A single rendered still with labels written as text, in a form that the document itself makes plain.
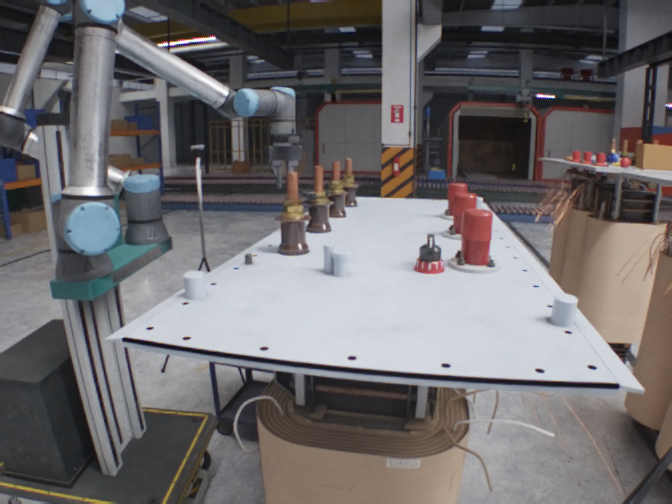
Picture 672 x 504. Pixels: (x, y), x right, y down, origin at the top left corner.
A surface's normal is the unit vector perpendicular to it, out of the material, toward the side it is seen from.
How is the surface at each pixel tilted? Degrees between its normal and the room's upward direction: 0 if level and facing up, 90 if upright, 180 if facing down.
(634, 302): 90
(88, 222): 95
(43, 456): 90
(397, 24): 90
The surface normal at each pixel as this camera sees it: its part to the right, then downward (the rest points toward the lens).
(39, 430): -0.04, 0.25
